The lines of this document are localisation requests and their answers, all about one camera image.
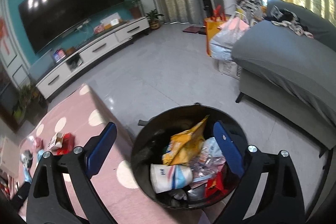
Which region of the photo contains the orange chip bag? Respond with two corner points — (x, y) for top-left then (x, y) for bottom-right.
(162, 115), (209, 165)

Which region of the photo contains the white paper cup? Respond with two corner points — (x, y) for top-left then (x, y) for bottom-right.
(150, 164), (193, 193)

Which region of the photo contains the black round trash bin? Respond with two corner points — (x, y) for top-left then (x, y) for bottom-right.
(130, 103), (247, 210)

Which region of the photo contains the blue knitted cloth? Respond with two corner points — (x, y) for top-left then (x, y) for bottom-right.
(22, 148), (46, 184)

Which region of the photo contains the black plastic bag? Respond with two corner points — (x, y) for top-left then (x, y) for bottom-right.
(20, 149), (33, 169)

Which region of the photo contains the white blue toothpaste box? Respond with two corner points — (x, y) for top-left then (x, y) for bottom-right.
(47, 132), (64, 151)

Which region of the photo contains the pink plastic bag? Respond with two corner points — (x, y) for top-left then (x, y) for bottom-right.
(31, 137), (44, 152)

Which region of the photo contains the red shiny box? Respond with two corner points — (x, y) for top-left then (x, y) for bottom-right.
(56, 133), (75, 155)

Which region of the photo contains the pink polka dot rug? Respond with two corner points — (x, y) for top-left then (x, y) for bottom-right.
(23, 84), (205, 223)

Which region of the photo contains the large plant left of cabinet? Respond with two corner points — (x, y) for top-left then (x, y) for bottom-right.
(12, 84), (48, 126)

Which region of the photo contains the grey sofa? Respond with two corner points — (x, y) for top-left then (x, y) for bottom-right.
(232, 0), (335, 150)

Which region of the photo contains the white grey plastic bag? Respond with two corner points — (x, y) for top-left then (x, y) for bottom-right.
(210, 11), (249, 62)

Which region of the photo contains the clothes pile on sofa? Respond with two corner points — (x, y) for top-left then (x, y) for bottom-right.
(264, 5), (314, 39)

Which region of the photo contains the orange shopping bag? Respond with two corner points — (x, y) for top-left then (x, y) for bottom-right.
(204, 5), (227, 56)

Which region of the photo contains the black television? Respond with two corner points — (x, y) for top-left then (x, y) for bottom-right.
(18, 0), (124, 53)

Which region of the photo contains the white TV cabinet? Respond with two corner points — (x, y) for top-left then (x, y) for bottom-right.
(36, 16), (149, 99)

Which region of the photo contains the potted plant by cabinet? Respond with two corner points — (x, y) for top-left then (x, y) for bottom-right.
(146, 9), (164, 30)

